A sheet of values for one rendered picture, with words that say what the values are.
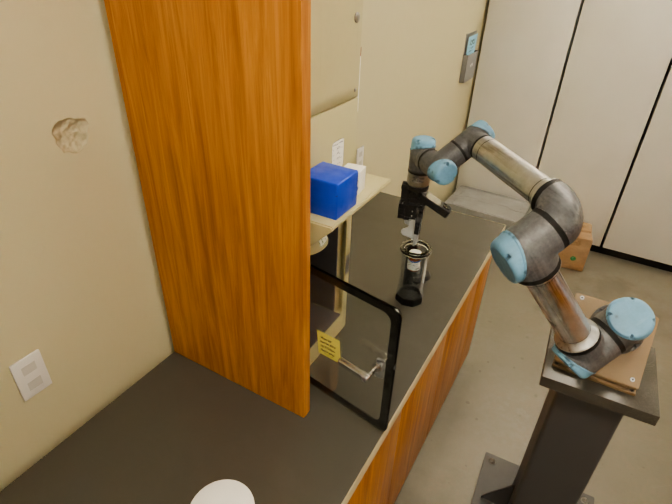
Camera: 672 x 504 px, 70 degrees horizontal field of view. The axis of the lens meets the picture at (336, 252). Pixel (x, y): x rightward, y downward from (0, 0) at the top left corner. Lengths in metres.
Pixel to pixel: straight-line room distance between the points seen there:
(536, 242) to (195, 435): 0.98
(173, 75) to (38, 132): 0.30
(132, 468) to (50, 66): 0.93
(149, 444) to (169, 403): 0.13
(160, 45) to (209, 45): 0.13
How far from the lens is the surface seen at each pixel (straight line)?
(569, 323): 1.37
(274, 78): 0.93
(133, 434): 1.45
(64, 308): 1.35
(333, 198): 1.08
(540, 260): 1.19
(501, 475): 2.55
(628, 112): 4.03
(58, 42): 1.20
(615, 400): 1.69
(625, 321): 1.49
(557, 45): 3.98
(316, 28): 1.10
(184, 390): 1.52
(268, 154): 0.99
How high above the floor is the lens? 2.04
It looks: 32 degrees down
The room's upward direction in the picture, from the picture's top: 2 degrees clockwise
